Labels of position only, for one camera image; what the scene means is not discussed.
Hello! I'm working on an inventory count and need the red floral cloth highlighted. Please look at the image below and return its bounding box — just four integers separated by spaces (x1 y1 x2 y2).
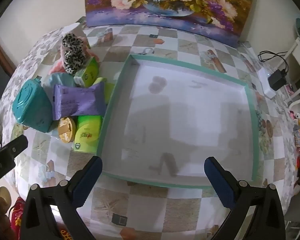
9 197 73 240

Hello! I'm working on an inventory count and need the lime green cloth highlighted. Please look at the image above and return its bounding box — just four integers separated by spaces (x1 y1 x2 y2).
94 77 115 103

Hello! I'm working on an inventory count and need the pink white zigzag knit cloth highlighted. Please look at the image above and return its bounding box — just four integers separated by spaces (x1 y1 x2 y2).
49 36 97 75

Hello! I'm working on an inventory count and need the leopard print scrunchie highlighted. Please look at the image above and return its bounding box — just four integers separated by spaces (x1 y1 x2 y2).
61 33 88 76

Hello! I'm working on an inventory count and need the light blue towel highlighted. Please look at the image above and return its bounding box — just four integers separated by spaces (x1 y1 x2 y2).
41 72 77 90

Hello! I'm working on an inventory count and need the black power cable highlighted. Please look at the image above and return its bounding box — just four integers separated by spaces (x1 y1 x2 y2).
258 51 289 75

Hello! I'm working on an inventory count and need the floral painting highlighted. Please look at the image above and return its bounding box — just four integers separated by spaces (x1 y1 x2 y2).
84 0 259 47

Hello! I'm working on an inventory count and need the purple cloth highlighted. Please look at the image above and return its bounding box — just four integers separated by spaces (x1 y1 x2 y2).
52 82 107 121

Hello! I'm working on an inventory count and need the black power adapter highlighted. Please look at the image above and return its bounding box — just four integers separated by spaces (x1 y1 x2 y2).
268 69 287 91

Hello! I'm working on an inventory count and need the gold round tin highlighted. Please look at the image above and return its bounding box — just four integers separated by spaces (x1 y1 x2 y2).
57 116 77 144

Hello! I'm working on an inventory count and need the grey leaf pattern tablecloth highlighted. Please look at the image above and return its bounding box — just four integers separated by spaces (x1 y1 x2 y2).
0 17 300 205

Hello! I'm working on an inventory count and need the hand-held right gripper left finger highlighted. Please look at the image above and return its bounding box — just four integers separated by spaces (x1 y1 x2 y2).
17 156 103 240

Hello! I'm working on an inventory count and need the lime green packet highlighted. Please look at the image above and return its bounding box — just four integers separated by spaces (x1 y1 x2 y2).
72 115 103 153

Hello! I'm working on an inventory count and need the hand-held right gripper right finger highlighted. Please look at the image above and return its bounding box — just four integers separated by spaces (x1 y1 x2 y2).
204 156 287 240

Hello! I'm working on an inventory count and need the white tray with green rim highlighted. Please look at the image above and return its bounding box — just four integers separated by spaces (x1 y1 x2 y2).
96 54 260 187

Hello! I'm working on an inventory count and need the checkered printed tablecloth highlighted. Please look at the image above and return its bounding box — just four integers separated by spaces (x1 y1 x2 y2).
5 22 298 240

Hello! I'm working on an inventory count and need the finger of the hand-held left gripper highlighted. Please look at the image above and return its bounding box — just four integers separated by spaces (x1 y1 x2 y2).
0 135 28 159

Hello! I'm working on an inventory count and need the white wooden furniture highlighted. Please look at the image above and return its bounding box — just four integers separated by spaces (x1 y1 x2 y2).
281 17 300 108

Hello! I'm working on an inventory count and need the white power strip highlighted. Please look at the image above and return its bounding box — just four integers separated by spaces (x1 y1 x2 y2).
258 65 276 98

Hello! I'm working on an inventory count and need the white bottle with green label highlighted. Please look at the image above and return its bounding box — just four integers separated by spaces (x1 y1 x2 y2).
74 56 100 87

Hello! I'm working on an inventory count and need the teal plastic case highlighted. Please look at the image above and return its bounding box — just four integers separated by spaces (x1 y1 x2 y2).
12 79 53 133

